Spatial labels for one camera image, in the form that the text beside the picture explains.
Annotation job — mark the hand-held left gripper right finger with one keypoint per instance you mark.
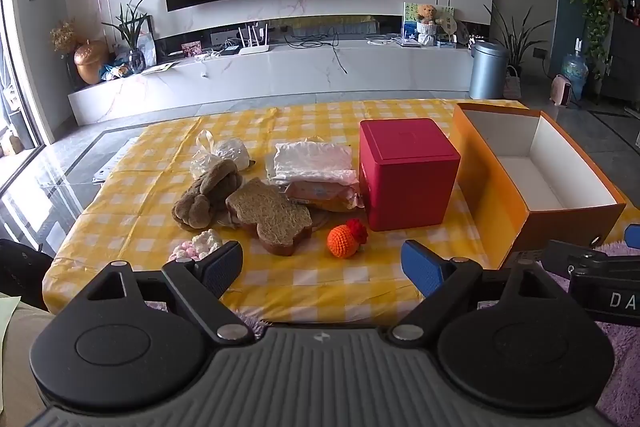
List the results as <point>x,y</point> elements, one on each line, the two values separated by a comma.
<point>422,267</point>

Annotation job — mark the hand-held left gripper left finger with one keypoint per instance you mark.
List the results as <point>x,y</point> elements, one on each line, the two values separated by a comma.
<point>222,264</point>

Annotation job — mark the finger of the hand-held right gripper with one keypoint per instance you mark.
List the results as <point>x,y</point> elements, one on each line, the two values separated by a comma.
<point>633,237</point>
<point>580,257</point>

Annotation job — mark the brown knotted plush toy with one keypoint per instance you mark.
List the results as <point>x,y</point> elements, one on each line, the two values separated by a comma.
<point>200,202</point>

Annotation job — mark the orange cardboard box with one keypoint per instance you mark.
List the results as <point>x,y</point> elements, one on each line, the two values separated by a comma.
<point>490,187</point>

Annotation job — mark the white plastic bag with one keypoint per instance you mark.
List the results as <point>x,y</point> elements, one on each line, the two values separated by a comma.
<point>227,152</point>

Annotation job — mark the pink white fluffy toy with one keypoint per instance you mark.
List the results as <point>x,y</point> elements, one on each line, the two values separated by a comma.
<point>200,244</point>

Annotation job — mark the purple shaggy rug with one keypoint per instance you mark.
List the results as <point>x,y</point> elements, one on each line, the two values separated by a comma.
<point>627,357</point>

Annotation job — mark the brown bread slice toy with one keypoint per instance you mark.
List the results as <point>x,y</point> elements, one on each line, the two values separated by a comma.
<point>270,212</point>

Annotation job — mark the orange crochet toy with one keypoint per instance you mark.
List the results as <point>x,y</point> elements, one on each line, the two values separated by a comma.
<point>340,242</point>

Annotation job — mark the red square box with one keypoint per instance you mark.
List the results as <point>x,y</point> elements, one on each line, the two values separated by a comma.
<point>405,177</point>

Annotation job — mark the yellow checked tablecloth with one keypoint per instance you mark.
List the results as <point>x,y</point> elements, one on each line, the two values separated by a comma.
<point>325,287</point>

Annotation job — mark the pink plastic packet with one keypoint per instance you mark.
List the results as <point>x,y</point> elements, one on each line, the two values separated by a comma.
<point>325,197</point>

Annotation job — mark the pink heater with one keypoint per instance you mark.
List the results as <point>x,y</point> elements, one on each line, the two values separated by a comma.
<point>560,89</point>

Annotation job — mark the blue water bottle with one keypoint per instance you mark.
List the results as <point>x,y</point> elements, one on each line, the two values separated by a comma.
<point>574,69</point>

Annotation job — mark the dark cabinet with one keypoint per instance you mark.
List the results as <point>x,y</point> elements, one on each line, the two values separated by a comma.
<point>625,57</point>

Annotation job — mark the woven basket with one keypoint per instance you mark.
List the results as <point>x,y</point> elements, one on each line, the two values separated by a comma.
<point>511,87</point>

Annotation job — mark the dark bag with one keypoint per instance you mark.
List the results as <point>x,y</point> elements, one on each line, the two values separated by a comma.
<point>20,267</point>

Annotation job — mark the silver trash bin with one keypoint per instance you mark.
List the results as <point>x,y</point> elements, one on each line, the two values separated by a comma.
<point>487,72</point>

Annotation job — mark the white marble television cabinet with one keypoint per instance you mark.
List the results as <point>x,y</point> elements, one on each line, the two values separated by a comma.
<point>300,72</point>

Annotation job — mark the white router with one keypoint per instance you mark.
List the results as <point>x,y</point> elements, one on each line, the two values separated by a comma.
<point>252,49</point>

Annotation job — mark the person's beige pants leg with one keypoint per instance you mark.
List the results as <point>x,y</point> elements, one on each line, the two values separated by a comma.
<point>20,357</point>

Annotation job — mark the long-leaf potted plant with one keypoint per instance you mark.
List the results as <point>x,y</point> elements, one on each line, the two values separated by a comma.
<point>515,42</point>

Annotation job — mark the trailing vine plant on cabinet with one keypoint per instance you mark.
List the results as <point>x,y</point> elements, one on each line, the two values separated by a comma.
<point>597,7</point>

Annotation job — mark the round hand fan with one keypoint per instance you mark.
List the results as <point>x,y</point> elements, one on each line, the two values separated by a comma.
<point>449,28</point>

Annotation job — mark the green plant in glass vase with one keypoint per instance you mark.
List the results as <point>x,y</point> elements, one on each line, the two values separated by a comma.
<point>131,32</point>

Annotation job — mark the brown teddy bear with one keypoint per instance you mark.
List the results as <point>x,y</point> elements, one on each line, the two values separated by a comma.
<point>426,13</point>

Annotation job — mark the dried flower bunch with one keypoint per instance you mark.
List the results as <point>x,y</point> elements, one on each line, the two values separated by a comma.
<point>62,37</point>

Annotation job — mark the glass sliding door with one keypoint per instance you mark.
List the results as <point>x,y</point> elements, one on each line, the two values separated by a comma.
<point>20,57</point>

